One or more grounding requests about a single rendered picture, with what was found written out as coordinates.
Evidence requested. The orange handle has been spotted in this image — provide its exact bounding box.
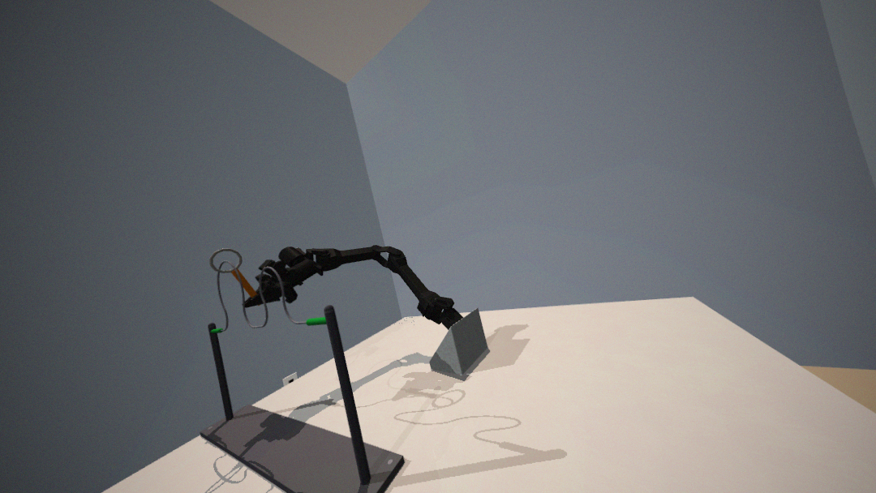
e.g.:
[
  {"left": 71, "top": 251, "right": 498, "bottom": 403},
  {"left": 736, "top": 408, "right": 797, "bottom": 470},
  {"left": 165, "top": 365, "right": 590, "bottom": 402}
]
[{"left": 209, "top": 249, "right": 257, "bottom": 298}]

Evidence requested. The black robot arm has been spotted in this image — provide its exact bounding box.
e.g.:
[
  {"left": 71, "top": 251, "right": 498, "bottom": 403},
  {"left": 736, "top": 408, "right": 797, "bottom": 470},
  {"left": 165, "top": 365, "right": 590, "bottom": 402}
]
[{"left": 259, "top": 245, "right": 463, "bottom": 330}]

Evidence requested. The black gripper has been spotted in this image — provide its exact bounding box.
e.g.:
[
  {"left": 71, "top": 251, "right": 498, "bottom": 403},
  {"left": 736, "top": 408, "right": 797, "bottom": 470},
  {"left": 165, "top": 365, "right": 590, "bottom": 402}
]
[{"left": 245, "top": 266, "right": 304, "bottom": 308}]

